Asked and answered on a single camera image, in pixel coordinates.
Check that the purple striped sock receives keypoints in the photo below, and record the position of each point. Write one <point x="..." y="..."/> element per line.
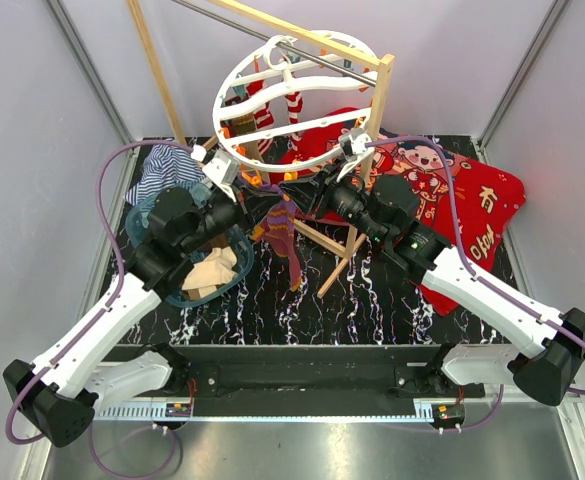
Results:
<point x="251" y="177"/>

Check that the orange clothes peg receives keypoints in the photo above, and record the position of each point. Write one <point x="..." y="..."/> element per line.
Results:
<point x="290" y="176"/>

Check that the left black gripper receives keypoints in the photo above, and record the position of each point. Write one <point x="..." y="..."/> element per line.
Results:
<point x="255" y="213"/>

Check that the blue plastic basket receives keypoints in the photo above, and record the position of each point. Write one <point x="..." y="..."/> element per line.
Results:
<point x="137" y="225"/>

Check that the wooden clothes rack frame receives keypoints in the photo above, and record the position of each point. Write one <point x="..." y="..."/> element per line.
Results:
<point x="298" y="59"/>

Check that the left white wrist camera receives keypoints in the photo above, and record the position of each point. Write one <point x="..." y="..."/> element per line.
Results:
<point x="221" y="171"/>

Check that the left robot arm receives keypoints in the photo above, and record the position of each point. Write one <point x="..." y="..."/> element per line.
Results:
<point x="59" y="392"/>

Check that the red white striped sock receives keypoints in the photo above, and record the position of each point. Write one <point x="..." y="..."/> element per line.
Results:
<point x="262" y="115"/>
<point x="294" y="104"/>

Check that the red cartoon blanket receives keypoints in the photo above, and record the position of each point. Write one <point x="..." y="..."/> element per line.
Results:
<point x="486" y="198"/>

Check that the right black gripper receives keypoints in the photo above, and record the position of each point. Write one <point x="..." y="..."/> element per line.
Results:
<point x="302" y="192"/>

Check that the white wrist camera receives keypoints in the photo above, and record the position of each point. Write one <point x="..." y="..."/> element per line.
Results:
<point x="221" y="171"/>
<point x="356" y="147"/>

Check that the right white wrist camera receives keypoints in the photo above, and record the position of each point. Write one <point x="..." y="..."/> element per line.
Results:
<point x="356" y="147"/>

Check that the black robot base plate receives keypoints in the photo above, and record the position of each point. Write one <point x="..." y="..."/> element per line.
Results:
<point x="304" y="383"/>

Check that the pile of socks in basket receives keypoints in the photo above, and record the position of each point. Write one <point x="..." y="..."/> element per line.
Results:
<point x="207" y="276"/>

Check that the blue striped cloth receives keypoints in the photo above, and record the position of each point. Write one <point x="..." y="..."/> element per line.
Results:
<point x="165" y="166"/>

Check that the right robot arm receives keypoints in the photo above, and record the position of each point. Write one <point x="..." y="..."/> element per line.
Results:
<point x="545" y="348"/>

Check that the brown beige striped sock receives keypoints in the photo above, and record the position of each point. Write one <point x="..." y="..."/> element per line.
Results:
<point x="235" y="126"/>

